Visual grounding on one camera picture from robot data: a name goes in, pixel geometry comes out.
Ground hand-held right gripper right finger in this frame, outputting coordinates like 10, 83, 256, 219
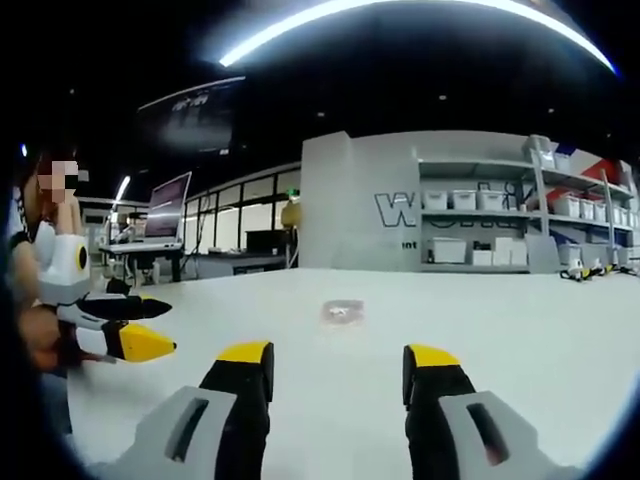
402, 343, 581, 480

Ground dark hanging screen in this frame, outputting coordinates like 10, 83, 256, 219
136, 75, 247, 154

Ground yellowish round object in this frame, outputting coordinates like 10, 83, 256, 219
280, 196, 303, 232

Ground black low table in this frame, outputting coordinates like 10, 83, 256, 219
183, 249, 291, 279

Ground person's left hand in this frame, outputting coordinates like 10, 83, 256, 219
18, 305, 77, 372

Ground grey partition wall panel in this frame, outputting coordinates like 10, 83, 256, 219
298, 130, 422, 272

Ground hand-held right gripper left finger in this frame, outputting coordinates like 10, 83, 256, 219
107, 341, 275, 480

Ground person's upper body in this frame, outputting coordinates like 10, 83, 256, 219
4, 144, 87, 246

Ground clear resealable bag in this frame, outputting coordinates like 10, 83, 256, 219
321, 298, 366, 327

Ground white desk with dark legs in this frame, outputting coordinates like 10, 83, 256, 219
97, 241, 185, 284

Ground long ceiling light strip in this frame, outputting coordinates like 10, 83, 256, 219
218, 0, 617, 74

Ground grey metal shelving unit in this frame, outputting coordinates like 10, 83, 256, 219
416, 133, 640, 275

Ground computer monitor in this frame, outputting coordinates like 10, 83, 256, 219
143, 170, 194, 242

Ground rows of white storage boxes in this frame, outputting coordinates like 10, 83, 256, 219
421, 148, 640, 267

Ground spare hand-held gripper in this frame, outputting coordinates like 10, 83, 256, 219
558, 258, 602, 283
601, 259, 640, 277

